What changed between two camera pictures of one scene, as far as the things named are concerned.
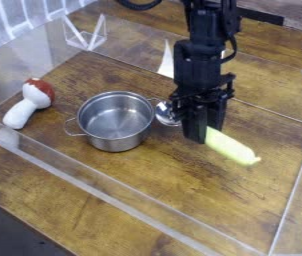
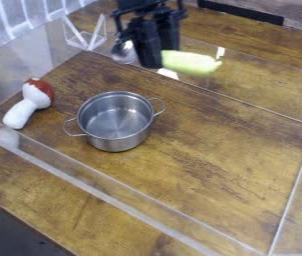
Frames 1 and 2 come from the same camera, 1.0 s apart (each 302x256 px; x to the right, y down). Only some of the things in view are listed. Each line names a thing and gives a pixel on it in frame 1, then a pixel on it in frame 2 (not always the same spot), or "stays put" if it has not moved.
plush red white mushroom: (40, 97) stays put
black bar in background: (261, 16) stays put
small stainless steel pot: (116, 119) stays put
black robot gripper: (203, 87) to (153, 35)
